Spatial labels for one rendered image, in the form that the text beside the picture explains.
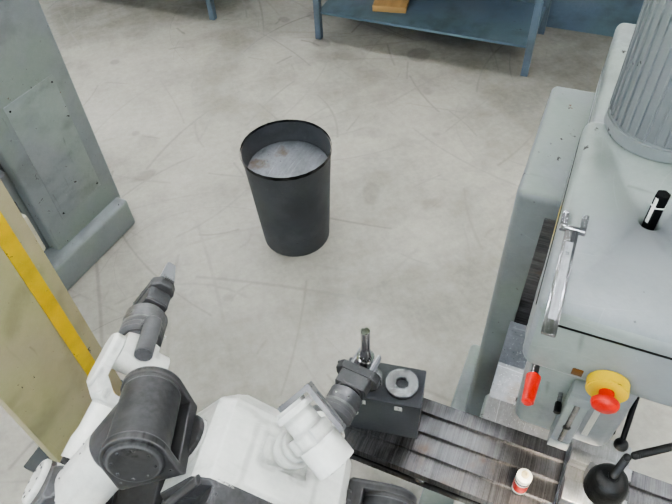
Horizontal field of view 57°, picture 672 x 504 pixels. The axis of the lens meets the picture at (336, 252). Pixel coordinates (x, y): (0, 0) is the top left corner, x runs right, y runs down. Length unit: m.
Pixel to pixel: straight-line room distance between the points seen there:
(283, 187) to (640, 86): 2.17
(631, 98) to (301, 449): 0.78
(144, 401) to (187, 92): 4.08
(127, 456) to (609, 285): 0.71
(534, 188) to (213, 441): 0.98
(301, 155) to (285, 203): 0.32
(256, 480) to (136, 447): 0.19
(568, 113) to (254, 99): 3.18
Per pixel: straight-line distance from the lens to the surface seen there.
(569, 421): 1.32
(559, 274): 0.94
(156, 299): 1.35
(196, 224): 3.77
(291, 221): 3.24
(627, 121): 1.18
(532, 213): 1.59
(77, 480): 1.07
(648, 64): 1.12
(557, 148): 1.71
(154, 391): 0.96
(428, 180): 3.91
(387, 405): 1.71
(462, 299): 3.29
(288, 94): 4.70
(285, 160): 3.30
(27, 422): 2.65
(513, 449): 1.89
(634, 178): 1.14
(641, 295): 0.96
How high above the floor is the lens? 2.59
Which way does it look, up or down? 48 degrees down
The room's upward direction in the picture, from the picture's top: 4 degrees counter-clockwise
